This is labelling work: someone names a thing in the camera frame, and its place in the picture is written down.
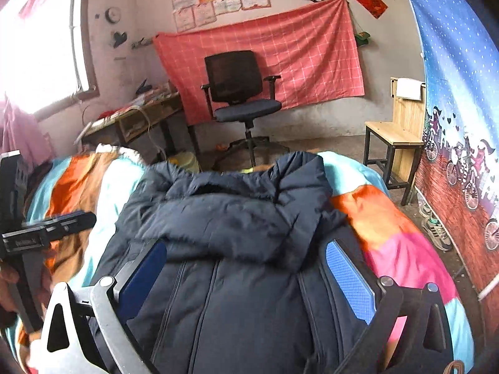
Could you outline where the pale yellow container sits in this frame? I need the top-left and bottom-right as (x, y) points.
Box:
(167, 152), (200, 173)

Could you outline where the pink hanging garment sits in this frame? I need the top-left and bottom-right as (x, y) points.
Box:
(0, 97), (55, 164)

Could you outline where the white sheet on chair back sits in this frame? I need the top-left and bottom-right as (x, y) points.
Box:
(395, 79), (425, 101)

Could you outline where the grey sneaker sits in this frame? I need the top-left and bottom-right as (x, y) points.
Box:
(419, 202), (438, 223)
(423, 218), (455, 252)

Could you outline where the wooden desk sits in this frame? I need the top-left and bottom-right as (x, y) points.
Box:
(82, 91), (201, 160)

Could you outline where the white cable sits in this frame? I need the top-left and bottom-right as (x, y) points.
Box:
(134, 105), (168, 160)

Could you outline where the person's left hand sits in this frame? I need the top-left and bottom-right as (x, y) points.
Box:
(0, 263), (20, 322)

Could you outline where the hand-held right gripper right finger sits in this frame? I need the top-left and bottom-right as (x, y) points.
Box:
(325, 239), (455, 374)

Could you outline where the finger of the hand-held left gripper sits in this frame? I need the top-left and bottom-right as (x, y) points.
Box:
(2, 210), (97, 260)

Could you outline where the navy padded jacket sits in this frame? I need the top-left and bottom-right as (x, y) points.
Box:
(88, 150), (394, 374)

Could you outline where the window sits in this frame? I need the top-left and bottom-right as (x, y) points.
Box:
(0, 0), (98, 121)

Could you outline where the wooden chair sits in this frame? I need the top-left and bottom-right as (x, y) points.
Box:
(363, 77), (426, 206)

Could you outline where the colourful striped blanket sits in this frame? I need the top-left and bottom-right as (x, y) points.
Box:
(6, 144), (474, 374)

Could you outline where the pink checked wall cloth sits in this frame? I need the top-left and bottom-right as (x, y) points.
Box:
(152, 0), (366, 126)

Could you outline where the red item on desk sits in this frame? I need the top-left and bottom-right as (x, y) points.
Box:
(97, 105), (133, 120)

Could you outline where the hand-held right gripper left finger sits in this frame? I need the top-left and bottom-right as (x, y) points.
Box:
(39, 237), (168, 374)

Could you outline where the blue printed curtain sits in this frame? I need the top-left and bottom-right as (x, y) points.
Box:
(398, 0), (499, 300)

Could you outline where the black office chair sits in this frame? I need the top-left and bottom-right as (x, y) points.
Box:
(201, 50), (290, 170)

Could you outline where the red paper wall decoration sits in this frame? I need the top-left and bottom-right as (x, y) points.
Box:
(355, 0), (388, 19)

